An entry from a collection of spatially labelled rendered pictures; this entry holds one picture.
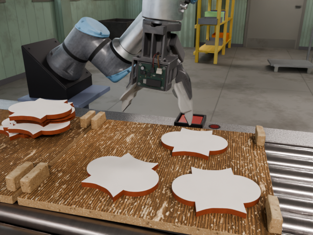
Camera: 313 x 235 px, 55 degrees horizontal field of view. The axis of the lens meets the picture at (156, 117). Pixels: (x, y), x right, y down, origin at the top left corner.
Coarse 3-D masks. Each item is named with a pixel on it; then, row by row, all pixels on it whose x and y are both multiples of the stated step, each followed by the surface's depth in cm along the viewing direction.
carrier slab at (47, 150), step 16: (0, 112) 85; (80, 128) 75; (0, 144) 67; (16, 144) 67; (32, 144) 67; (48, 144) 67; (64, 144) 67; (0, 160) 60; (16, 160) 60; (32, 160) 60; (48, 160) 60; (0, 176) 55; (0, 192) 50; (16, 192) 50
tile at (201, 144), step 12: (168, 132) 70; (180, 132) 70; (192, 132) 70; (204, 132) 70; (168, 144) 64; (180, 144) 64; (192, 144) 64; (204, 144) 64; (216, 144) 64; (204, 156) 60
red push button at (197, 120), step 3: (183, 117) 83; (195, 117) 83; (198, 117) 83; (201, 117) 83; (180, 120) 81; (183, 120) 81; (192, 120) 81; (195, 120) 81; (198, 120) 81; (201, 120) 81; (195, 123) 79; (198, 123) 79
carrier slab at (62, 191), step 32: (128, 128) 75; (160, 128) 75; (192, 128) 75; (64, 160) 60; (160, 160) 60; (192, 160) 60; (224, 160) 60; (256, 160) 60; (32, 192) 50; (64, 192) 50; (96, 192) 50; (160, 192) 50; (160, 224) 44; (192, 224) 43; (224, 224) 43; (256, 224) 43
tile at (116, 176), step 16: (96, 160) 58; (112, 160) 58; (128, 160) 58; (96, 176) 53; (112, 176) 53; (128, 176) 53; (144, 176) 53; (112, 192) 48; (128, 192) 49; (144, 192) 49
